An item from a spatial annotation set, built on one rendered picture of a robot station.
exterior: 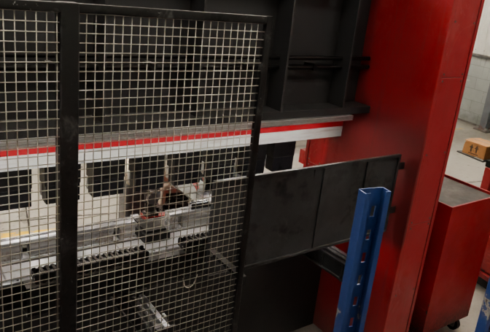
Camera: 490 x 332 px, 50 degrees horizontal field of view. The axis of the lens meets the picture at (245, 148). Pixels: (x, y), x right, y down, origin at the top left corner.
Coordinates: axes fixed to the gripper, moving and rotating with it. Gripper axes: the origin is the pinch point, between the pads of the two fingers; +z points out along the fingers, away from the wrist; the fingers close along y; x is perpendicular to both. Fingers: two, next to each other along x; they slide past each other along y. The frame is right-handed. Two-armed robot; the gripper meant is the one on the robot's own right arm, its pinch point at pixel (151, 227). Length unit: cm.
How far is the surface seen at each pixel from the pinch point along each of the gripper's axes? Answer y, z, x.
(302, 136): 42, -48, 76
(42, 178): 52, -38, -63
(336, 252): 77, 8, 70
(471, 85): -389, -103, 766
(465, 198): 67, -6, 178
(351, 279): 206, -29, -28
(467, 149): 4, -28, 260
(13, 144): 82, -54, -76
